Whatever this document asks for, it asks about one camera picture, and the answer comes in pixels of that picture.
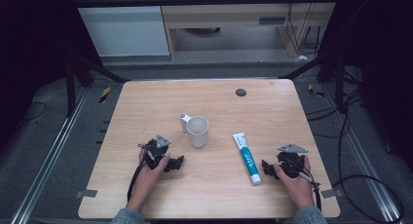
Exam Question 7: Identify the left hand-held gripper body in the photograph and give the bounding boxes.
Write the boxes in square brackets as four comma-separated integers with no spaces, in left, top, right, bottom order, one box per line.
[141,133,172,170]

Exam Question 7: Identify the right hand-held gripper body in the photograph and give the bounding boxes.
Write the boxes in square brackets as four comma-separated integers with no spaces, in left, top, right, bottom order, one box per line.
[276,142,310,179]

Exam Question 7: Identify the person's left hand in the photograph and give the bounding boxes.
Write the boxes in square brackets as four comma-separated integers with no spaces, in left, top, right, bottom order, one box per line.
[131,148,171,205]

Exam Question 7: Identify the person's right hand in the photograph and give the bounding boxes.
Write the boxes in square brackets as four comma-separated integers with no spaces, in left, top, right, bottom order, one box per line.
[273,155,317,211]

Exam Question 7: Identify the white and teal toothpaste tube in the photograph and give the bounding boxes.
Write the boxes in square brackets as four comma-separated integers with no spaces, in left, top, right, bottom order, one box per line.
[232,131,263,186]

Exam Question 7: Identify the white cup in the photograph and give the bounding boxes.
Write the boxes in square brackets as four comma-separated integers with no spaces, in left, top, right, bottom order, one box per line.
[178,112,210,149]

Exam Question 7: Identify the yellow and black tape strip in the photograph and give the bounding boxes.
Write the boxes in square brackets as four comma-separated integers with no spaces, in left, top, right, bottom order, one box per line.
[307,83,326,98]
[98,86,112,104]

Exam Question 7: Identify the black metal stand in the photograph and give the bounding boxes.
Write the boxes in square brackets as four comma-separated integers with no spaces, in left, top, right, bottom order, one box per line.
[63,56,131,119]
[278,51,348,114]

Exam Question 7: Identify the white cabinet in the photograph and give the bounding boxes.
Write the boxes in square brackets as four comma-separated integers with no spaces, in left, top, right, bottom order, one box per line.
[68,0,170,58]

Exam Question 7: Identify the black curtain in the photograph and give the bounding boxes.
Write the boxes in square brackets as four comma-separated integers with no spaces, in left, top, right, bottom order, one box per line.
[0,0,103,150]
[316,0,413,173]

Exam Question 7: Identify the light wooden desk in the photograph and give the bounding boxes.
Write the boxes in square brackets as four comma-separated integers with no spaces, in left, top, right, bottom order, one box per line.
[157,0,339,61]

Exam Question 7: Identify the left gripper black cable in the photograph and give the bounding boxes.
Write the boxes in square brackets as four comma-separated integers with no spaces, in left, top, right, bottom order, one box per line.
[127,143,154,204]

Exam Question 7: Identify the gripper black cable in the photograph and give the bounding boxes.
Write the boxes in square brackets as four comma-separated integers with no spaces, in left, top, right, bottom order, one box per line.
[127,143,154,204]
[285,159,323,213]

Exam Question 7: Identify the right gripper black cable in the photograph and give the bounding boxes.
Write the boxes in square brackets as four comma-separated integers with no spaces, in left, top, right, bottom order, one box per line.
[285,159,323,213]

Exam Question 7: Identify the grey metal table bracket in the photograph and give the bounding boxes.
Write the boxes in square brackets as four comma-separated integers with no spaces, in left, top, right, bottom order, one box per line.
[320,188,345,200]
[75,189,98,199]

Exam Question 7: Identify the black floor cables bundle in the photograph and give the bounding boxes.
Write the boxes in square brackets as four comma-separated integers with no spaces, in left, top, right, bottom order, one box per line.
[305,66,364,186]

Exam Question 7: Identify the aluminium floor rail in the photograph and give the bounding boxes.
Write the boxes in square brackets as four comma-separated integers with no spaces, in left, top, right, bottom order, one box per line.
[320,83,404,224]
[9,87,91,224]

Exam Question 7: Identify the thick black looped floor cable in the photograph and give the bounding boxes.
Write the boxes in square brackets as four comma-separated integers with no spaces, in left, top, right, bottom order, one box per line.
[330,174,405,224]

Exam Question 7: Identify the thin black floor cable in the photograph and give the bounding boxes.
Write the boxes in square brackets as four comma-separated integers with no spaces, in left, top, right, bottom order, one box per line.
[19,101,48,124]

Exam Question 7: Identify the hanging black desk cables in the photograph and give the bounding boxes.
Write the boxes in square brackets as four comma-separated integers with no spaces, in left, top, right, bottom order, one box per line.
[284,0,325,56]

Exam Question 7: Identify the black horizontal frame bar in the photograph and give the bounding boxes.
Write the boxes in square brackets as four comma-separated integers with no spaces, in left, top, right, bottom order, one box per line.
[71,0,341,9]

